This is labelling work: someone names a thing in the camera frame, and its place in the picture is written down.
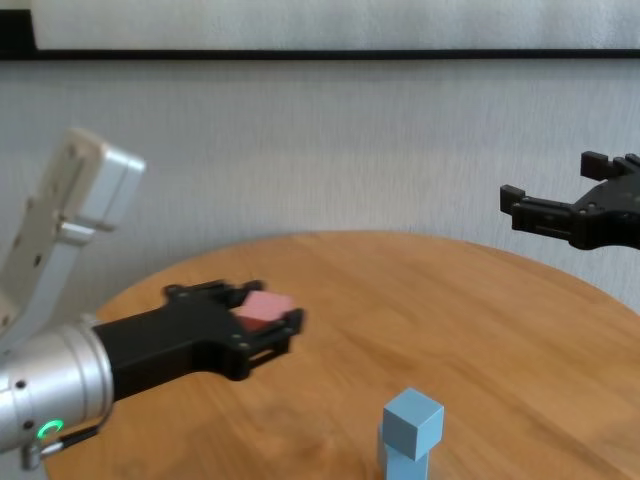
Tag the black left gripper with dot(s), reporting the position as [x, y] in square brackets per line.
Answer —
[175, 335]

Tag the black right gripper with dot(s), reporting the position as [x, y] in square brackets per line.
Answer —
[610, 215]

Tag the pink cube block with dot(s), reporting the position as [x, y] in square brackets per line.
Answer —
[265, 310]

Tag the blue cube block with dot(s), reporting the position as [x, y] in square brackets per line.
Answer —
[400, 467]
[406, 425]

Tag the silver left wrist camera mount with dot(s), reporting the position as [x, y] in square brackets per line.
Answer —
[100, 180]

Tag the black wall trim strip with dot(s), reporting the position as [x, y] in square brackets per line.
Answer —
[320, 54]

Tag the white wall panel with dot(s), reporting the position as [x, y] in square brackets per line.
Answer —
[320, 25]

